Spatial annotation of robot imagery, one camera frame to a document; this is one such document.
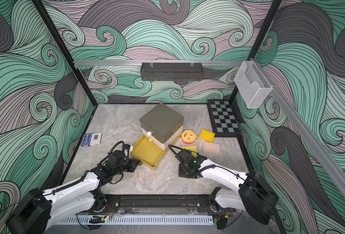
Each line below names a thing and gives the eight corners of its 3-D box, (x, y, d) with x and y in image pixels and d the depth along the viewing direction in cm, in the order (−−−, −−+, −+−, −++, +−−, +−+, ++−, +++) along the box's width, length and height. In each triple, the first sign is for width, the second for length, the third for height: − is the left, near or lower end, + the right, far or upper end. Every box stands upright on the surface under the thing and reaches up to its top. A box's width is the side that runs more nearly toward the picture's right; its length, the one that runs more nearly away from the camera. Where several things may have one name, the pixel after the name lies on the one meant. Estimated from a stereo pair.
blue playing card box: (82, 147, 97) (80, 145, 95) (84, 136, 103) (83, 134, 101) (89, 146, 98) (88, 144, 96) (92, 135, 103) (90, 133, 101)
